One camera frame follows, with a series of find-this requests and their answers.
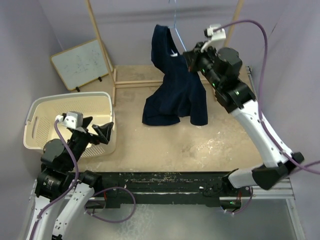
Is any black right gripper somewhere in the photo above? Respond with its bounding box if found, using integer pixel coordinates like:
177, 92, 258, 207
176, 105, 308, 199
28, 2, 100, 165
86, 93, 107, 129
183, 40, 223, 90

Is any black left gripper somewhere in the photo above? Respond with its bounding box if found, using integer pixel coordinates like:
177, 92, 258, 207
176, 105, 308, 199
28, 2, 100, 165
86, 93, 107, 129
65, 115, 113, 169

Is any navy blue t shirt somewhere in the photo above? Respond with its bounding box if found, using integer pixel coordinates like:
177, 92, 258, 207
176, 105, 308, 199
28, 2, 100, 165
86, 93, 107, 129
142, 24, 208, 126

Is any light blue wire hanger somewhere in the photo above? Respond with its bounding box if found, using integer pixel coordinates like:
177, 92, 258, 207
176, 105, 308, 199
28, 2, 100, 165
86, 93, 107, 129
168, 0, 187, 51

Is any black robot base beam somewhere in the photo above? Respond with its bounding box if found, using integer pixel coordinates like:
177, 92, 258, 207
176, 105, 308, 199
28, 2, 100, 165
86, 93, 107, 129
79, 170, 252, 209

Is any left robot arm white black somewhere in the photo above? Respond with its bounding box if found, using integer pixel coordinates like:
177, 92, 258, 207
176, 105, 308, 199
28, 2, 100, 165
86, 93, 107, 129
26, 112, 114, 240

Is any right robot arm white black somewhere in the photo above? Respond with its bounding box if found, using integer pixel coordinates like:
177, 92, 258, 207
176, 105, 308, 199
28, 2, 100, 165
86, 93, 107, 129
182, 42, 305, 196

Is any wooden clothes rack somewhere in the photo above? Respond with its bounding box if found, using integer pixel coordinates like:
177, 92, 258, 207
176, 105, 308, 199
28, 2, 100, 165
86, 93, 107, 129
85, 0, 235, 105

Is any cream plastic laundry basket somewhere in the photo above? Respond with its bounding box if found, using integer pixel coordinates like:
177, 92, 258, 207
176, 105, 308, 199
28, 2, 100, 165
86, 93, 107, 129
23, 91, 117, 158

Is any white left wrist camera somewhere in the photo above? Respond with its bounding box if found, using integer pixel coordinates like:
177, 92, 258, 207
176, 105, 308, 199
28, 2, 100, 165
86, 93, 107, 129
55, 111, 83, 130

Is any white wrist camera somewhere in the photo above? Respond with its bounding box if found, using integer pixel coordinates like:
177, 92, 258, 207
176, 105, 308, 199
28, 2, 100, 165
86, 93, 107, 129
55, 111, 83, 130
200, 24, 226, 53

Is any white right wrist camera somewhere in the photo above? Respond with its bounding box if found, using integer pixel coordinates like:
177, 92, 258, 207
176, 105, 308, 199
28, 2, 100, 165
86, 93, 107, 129
200, 24, 226, 53

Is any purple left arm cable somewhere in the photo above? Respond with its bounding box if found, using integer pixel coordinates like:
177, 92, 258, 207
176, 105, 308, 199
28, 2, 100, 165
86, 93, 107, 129
26, 119, 81, 240

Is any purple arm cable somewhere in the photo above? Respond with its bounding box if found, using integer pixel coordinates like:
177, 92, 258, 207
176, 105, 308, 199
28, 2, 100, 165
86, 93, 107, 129
26, 119, 81, 240
219, 19, 320, 216

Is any small whiteboard wooden frame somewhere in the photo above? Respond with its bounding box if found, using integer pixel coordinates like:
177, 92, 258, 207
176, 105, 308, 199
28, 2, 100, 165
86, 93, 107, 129
50, 39, 109, 91

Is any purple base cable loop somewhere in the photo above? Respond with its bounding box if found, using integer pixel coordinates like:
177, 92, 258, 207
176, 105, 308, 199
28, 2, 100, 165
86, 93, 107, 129
83, 186, 137, 224

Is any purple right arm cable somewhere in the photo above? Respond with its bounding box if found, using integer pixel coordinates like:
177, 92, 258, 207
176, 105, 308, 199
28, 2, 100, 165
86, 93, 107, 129
219, 19, 320, 216

